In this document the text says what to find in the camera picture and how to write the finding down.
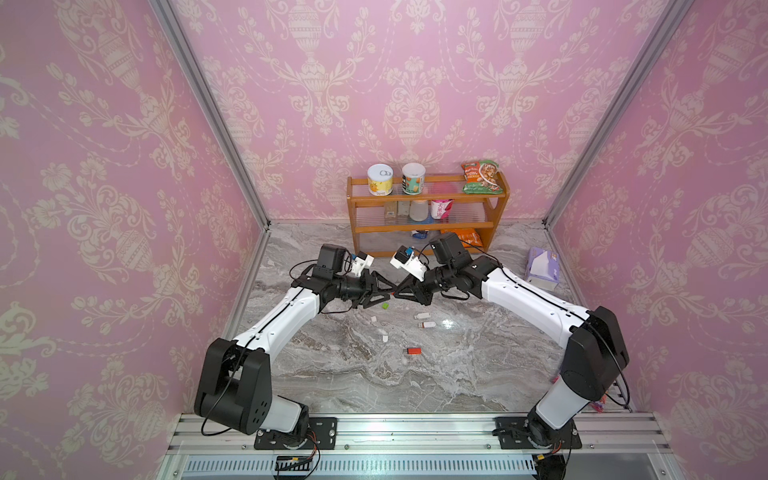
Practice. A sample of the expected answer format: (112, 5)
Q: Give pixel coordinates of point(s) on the green orange can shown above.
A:
(413, 175)

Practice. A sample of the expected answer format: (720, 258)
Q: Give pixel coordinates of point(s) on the green red snack packet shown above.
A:
(481, 178)

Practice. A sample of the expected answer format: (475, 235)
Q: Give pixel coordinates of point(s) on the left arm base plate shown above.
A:
(313, 432)

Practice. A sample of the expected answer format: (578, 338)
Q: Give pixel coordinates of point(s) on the purple candy bag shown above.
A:
(599, 405)

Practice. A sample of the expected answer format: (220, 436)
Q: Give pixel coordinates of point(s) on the purple tissue box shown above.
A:
(543, 269)

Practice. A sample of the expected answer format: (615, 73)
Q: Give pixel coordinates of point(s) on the pink white cup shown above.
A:
(440, 208)

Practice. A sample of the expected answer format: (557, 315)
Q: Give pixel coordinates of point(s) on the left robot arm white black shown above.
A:
(235, 388)

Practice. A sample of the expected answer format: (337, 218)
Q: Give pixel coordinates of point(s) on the wooden shelf rack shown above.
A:
(380, 224)

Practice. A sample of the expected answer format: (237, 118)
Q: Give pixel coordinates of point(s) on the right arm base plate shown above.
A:
(516, 433)

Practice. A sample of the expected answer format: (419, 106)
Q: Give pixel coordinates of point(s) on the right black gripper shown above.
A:
(419, 293)

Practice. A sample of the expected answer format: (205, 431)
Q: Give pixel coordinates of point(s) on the orange snack bag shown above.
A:
(469, 237)

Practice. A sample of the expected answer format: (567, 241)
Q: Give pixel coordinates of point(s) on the white plastic bottle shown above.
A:
(419, 210)

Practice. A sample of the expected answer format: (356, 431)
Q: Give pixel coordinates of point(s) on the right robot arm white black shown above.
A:
(595, 353)

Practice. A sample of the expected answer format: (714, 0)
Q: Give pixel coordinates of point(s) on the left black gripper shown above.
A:
(366, 287)

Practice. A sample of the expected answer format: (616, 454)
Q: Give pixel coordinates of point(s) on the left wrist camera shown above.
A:
(360, 262)

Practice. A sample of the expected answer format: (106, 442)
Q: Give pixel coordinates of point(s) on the aluminium front rail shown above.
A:
(441, 433)

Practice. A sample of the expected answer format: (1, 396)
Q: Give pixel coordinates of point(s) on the yellow white can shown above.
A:
(380, 179)

